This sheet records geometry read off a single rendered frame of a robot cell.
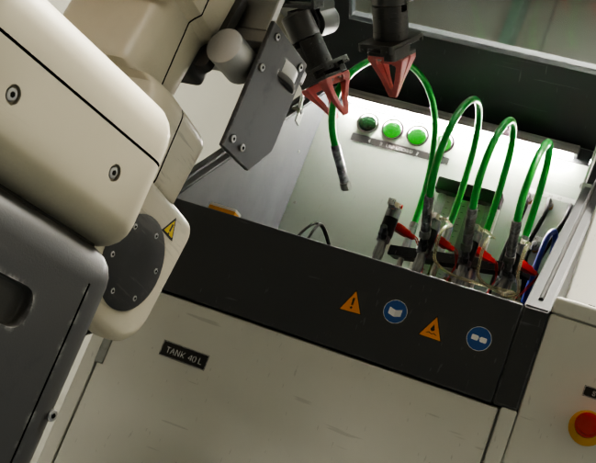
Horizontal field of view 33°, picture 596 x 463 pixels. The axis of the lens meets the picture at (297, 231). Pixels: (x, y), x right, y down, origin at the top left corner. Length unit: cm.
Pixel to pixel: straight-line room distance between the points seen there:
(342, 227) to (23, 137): 160
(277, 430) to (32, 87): 101
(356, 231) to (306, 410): 72
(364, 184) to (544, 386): 86
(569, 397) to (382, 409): 28
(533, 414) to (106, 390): 68
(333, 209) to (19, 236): 160
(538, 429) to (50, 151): 102
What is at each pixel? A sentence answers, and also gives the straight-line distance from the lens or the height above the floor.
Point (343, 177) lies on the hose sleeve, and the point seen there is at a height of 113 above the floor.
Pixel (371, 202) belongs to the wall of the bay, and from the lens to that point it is 223.
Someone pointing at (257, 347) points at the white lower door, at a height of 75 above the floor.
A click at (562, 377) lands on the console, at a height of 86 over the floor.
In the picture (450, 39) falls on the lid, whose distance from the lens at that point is 222.
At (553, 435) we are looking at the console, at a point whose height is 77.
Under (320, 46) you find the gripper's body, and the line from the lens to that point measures 185.
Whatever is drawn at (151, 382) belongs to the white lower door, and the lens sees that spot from 167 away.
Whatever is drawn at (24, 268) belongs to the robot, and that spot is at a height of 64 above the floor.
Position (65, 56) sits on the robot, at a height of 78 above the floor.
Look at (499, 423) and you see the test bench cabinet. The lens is 154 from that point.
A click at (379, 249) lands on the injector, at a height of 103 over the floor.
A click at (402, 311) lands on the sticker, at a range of 159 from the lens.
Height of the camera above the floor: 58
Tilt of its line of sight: 13 degrees up
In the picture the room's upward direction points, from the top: 22 degrees clockwise
